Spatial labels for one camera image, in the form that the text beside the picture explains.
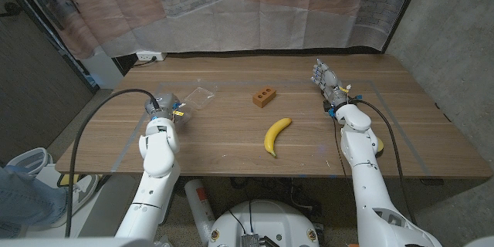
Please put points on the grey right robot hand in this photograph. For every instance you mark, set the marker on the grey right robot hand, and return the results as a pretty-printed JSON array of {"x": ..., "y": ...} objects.
[{"x": 332, "y": 85}]

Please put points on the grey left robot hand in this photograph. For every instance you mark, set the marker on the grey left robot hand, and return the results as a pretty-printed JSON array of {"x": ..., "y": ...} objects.
[{"x": 166, "y": 106}]

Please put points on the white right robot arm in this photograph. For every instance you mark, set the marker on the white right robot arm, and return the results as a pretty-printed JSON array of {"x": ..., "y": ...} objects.
[{"x": 363, "y": 177}]

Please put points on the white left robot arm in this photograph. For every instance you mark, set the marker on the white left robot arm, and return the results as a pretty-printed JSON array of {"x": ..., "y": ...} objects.
[{"x": 158, "y": 162}]

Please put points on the clear plastic clamshell container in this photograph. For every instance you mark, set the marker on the clear plastic clamshell container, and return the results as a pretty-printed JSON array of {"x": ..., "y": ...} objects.
[{"x": 200, "y": 97}]

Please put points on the brown toy brick block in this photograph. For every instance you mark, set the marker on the brown toy brick block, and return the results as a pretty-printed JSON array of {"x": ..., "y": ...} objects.
[{"x": 264, "y": 98}]

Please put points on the yellow toy banana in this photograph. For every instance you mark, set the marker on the yellow toy banana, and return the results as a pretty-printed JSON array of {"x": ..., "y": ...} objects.
[{"x": 275, "y": 133}]

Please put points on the white power strip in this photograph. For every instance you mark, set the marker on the white power strip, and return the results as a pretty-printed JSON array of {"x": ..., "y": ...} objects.
[{"x": 148, "y": 56}]

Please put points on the yellow round disc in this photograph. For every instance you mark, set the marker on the yellow round disc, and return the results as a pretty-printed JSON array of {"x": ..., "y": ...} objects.
[{"x": 380, "y": 145}]

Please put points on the printed room backdrop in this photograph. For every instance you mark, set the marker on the printed room backdrop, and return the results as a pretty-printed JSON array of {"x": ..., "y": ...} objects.
[{"x": 247, "y": 19}]

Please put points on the white cylinder with orange label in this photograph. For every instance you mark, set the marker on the white cylinder with orange label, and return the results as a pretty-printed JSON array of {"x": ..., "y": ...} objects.
[{"x": 200, "y": 208}]

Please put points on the white grey sneaker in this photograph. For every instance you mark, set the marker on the white grey sneaker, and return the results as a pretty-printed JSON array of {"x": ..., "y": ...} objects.
[{"x": 83, "y": 191}]

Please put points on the white floor platform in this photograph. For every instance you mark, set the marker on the white floor platform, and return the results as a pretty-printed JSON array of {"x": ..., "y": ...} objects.
[{"x": 104, "y": 208}]

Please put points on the white ribbed footrest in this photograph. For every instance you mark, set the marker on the white ribbed footrest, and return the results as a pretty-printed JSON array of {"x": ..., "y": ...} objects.
[{"x": 31, "y": 159}]

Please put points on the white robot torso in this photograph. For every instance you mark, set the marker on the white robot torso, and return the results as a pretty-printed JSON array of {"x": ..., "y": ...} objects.
[{"x": 266, "y": 220}]

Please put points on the grey finned module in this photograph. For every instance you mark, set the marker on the grey finned module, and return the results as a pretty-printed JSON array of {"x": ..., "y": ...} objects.
[{"x": 250, "y": 240}]

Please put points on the person's leg in jeans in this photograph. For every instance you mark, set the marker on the person's leg in jeans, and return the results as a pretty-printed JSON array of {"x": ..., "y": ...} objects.
[{"x": 27, "y": 200}]

